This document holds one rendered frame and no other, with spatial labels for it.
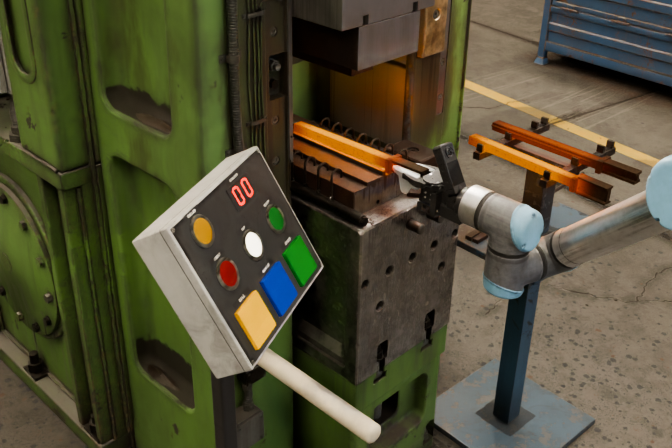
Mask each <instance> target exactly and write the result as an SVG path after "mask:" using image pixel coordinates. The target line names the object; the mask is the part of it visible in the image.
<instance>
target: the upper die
mask: <svg viewBox="0 0 672 448"><path fill-rule="evenodd" d="M419 26H420V10H417V11H416V10H413V11H412V12H410V13H406V14H403V15H399V16H395V17H392V18H388V19H385V20H381V21H377V22H374V23H370V24H364V23H363V25H362V26H360V27H356V28H352V29H349V30H345V31H339V30H336V29H332V28H329V27H326V26H322V25H319V24H316V23H313V22H309V21H306V20H303V19H299V18H296V17H293V16H292V49H294V50H297V51H300V52H303V53H306V54H309V55H312V56H315V57H318V58H321V59H324V60H327V61H329V62H332V63H335V64H338V65H341V66H344V67H347V68H350V69H353V70H356V71H359V70H362V69H365V68H368V67H371V66H374V65H378V64H381V63H384V62H387V61H390V60H393V59H396V58H399V57H402V56H405V55H408V54H411V53H414V52H417V51H418V42H419Z"/></svg>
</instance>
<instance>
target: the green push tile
mask: <svg viewBox="0 0 672 448"><path fill-rule="evenodd" d="M282 256H283V257H284V259H285V261H286V263H287V265H288V266H289V268H290V270H291V272H292V273H293V275H294V277H295V279H296V280H297V282H298V284H299V286H300V287H303V286H304V285H305V284H306V282H307V281H308V279H309V278H310V277H311V275H312V274H313V272H314V271H315V269H316V268H317V264H316V263H315V261H314V259H313V257H312V256H311V254H310V252H309V250H308V248H307V247H306V245H305V243H304V241H303V239H302V238H301V236H300V235H298V236H296V237H295V238H294V240H293V241H292V242H291V243H290V245H289V246H288V247H287V248H286V250H285V251H284V252H283V253H282Z"/></svg>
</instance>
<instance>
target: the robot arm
mask: <svg viewBox="0 0 672 448"><path fill-rule="evenodd" d="M433 153H434V156H435V159H436V162H437V165H438V167H435V166H431V165H426V164H419V163H416V164H419V165H422V166H424V167H427V168H429V171H428V172H427V174H426V175H425V176H422V177H420V175H421V174H419V173H416V172H414V171H411V170H409V169H406V168H404V167H401V166H398V165H394V166H393V170H394V172H395V173H396V174H397V175H398V176H399V183H400V190H401V192H402V193H404V194H407V193H408V192H409V190H410V189H411V188H412V189H415V190H418V189H420V188H421V192H420V194H419V201H417V210H419V211H421V212H423V213H425V214H427V215H429V216H431V217H433V218H435V217H437V216H441V217H444V218H446V219H448V220H450V221H452V222H454V223H456V224H459V225H461V224H462V223H464V224H466V225H468V226H470V227H472V228H474V229H477V230H479V231H481V232H483V233H485V234H487V235H488V244H487V251H486V258H485V266H484V271H483V286H484V288H485V289H486V290H487V291H488V292H489V293H490V294H492V295H494V296H496V297H499V298H502V299H516V298H518V297H520V296H521V295H522V293H523V292H524V286H525V285H527V284H530V283H533V282H536V281H539V280H542V279H545V278H548V277H551V276H554V275H557V274H560V273H563V272H569V271H572V270H574V269H576V268H577V267H578V266H580V265H582V264H583V263H586V262H588V261H591V260H593V259H596V258H599V257H601V256H604V255H606V254H609V253H611V252H614V251H617V250H619V249H622V248H624V247H627V246H630V245H632V244H635V243H637V242H640V241H642V240H645V239H648V238H650V237H653V236H655V235H658V234H660V233H663V232H666V231H668V230H672V155H670V156H667V157H665V158H663V159H662V160H660V161H659V162H658V163H657V164H656V165H655V166H654V167H653V169H652V170H651V174H650V176H649V177H648V179H647V184H646V190H645V191H643V192H641V193H639V194H637V195H635V196H632V197H630V198H628V199H626V200H624V201H622V202H620V203H617V204H615V205H613V206H611V207H609V208H607V209H604V210H602V211H600V212H598V213H596V214H594V215H592V216H589V217H587V218H585V219H583V220H581V221H579V222H576V223H574V224H572V225H570V226H568V227H565V228H561V229H559V230H557V231H554V232H552V233H550V234H548V235H546V236H543V237H541V234H542V232H543V227H544V222H543V217H542V215H541V214H540V212H539V211H537V210H535V209H533V208H531V207H530V206H529V205H527V204H522V203H519V202H517V201H515V200H512V199H510V198H508V197H505V196H503V195H501V194H498V193H496V192H494V191H491V190H489V189H487V188H484V187H482V186H480V185H474V186H472V187H471V186H466V183H465V180H464V177H463V174H462V171H461V168H460V165H459V162H458V159H457V156H456V153H455V150H454V147H453V143H452V142H446V143H443V144H440V145H438V146H435V147H434V148H433ZM422 204H423V208H425V209H427V208H428V207H429V208H430V213H428V212H425V211H423V210H421V207H422ZM436 210H438V211H437V213H436Z"/></svg>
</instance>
